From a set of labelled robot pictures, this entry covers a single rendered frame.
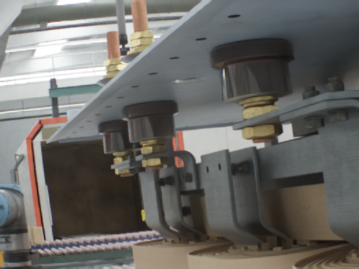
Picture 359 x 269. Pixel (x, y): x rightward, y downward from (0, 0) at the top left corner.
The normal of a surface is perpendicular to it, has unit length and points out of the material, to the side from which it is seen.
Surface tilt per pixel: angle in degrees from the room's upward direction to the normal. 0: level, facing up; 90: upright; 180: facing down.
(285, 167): 90
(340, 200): 90
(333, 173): 90
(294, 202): 90
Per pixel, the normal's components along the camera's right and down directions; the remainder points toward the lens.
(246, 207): -0.95, 0.09
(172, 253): -0.59, 0.01
